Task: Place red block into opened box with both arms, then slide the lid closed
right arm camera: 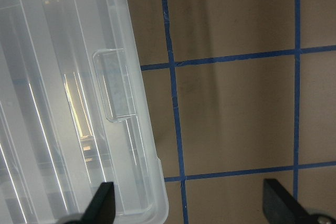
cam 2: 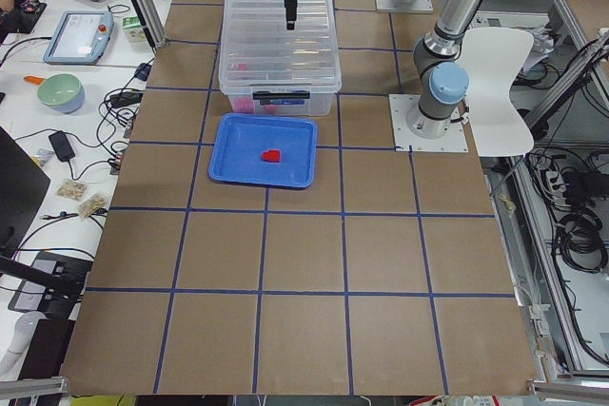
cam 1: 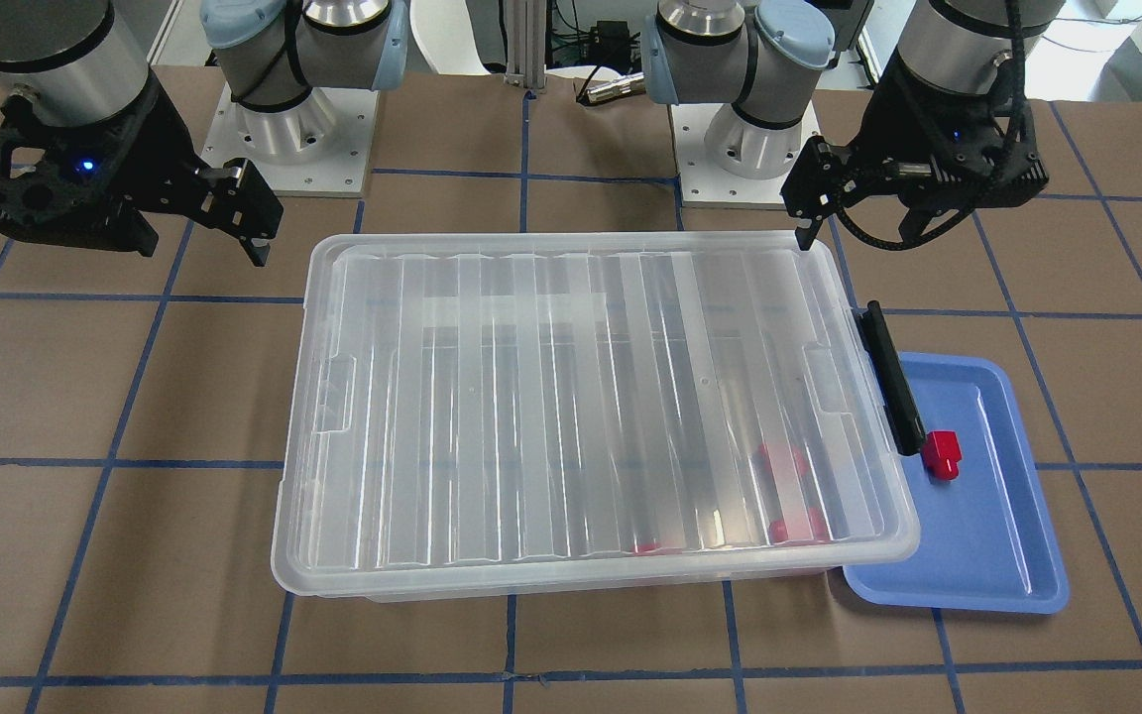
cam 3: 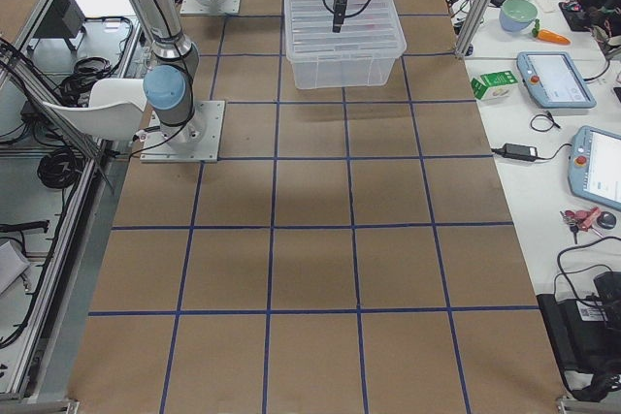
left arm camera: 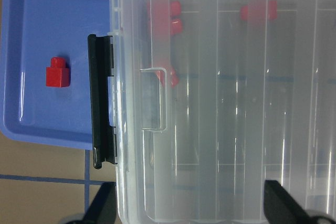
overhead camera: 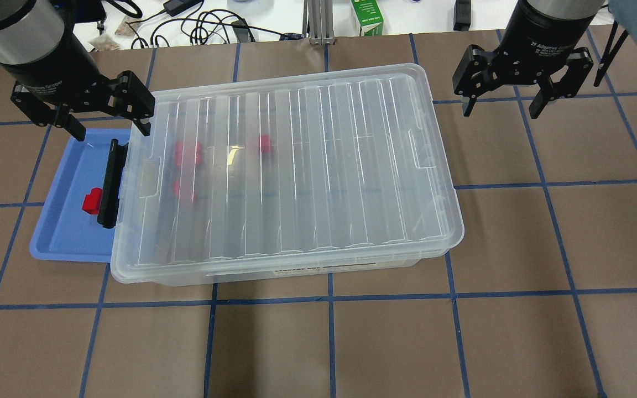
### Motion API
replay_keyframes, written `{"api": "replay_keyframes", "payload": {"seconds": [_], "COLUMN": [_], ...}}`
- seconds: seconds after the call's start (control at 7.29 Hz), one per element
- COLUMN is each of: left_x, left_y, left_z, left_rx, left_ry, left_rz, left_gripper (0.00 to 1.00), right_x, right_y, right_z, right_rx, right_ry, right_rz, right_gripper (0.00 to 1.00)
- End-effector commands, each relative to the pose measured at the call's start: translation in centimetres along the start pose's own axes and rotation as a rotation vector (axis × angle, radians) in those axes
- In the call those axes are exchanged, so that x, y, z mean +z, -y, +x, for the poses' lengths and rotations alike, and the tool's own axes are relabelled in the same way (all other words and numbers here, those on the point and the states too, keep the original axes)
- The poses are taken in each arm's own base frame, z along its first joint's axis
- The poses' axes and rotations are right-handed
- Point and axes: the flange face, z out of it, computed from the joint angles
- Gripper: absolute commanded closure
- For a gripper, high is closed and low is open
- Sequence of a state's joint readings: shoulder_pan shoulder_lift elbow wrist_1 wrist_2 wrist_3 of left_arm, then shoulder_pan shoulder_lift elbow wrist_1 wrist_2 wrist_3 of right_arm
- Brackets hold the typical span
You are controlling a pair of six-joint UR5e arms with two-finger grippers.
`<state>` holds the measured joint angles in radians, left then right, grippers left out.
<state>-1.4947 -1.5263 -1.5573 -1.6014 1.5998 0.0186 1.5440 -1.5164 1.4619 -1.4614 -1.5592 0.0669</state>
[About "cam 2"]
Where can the orange toy carrot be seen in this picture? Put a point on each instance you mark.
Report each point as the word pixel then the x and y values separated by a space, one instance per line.
pixel 34 80

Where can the red block in box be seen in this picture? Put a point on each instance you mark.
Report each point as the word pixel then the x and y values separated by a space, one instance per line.
pixel 243 105

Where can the black power adapter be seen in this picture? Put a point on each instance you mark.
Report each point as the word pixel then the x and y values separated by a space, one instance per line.
pixel 61 146

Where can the green white carton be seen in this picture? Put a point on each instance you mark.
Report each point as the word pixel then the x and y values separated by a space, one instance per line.
pixel 133 29

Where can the snack bag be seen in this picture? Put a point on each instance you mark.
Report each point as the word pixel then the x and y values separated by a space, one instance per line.
pixel 94 203
pixel 73 190

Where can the white light bulb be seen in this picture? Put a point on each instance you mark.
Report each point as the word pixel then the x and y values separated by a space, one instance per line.
pixel 23 332

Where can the blue teach pendant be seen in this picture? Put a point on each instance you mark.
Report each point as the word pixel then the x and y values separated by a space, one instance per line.
pixel 80 38

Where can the black monitor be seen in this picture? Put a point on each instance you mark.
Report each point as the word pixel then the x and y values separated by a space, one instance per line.
pixel 24 186

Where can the green bowl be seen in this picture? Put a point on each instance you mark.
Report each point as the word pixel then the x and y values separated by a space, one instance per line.
pixel 63 93

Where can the blue plastic tray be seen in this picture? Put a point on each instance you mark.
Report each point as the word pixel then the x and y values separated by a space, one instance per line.
pixel 241 139

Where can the red toy block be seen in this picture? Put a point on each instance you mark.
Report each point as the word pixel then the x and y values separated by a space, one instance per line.
pixel 273 156

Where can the white plastic chair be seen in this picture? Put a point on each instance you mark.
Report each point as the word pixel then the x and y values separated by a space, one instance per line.
pixel 492 58

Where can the black box latch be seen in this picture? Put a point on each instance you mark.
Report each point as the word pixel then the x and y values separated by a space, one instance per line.
pixel 281 98

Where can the clear plastic storage box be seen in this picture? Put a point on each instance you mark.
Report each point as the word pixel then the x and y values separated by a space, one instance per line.
pixel 280 87

